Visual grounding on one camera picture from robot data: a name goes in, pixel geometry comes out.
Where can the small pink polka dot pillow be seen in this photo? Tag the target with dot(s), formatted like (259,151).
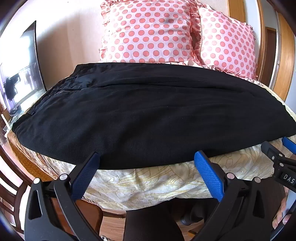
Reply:
(227,46)

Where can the black pants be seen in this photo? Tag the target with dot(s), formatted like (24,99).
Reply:
(148,120)

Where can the wooden door frame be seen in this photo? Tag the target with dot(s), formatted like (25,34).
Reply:
(281,46)

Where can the person's right hand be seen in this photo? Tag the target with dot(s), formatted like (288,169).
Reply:
(282,214)

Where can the cream floral bed sheet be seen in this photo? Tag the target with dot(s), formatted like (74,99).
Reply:
(138,185)

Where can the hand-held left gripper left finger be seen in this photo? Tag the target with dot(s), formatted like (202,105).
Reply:
(85,176)

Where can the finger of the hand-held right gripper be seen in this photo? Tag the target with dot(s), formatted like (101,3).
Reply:
(290,145)
(270,150)

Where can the wooden chair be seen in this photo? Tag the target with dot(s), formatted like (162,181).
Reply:
(11,192)

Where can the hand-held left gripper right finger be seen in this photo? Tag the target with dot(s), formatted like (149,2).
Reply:
(208,172)

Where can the wooden headboard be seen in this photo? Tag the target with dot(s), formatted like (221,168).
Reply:
(236,10)

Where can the person's dark trouser leg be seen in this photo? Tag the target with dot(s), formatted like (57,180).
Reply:
(150,222)
(196,213)

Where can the flat screen television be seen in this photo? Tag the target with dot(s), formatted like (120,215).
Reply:
(22,74)

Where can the large pink polka dot pillow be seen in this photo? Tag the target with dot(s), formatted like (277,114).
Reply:
(148,32)

